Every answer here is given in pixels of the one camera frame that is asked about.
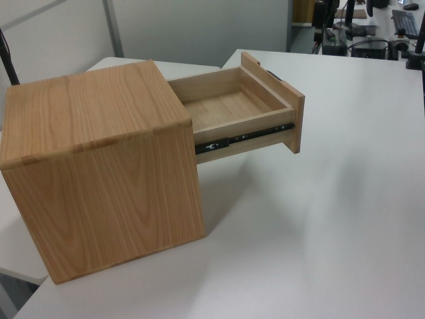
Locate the light wooden drawer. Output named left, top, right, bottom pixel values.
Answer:
left=167, top=51, right=306, bottom=165

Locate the black metal drawer handle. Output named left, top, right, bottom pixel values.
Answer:
left=256, top=60, right=286, bottom=82

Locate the light wooden cabinet box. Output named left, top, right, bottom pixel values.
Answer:
left=0, top=58, right=205, bottom=286

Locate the black computer box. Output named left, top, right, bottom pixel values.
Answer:
left=353, top=39, right=389, bottom=60

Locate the black monitor stand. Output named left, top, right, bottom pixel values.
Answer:
left=341, top=0, right=367, bottom=38

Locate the thin black stand pole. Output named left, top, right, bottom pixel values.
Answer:
left=0, top=28, right=20, bottom=86

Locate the black computer keyboard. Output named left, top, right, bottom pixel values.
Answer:
left=391, top=9, right=420, bottom=37

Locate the black metal drawer slide rail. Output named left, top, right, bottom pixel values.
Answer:
left=195, top=122, right=296, bottom=156

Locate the grey partition frame post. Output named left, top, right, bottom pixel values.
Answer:
left=102, top=0, right=126, bottom=58

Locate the black table clamp mount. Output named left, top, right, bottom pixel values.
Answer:
left=404, top=0, right=425, bottom=70

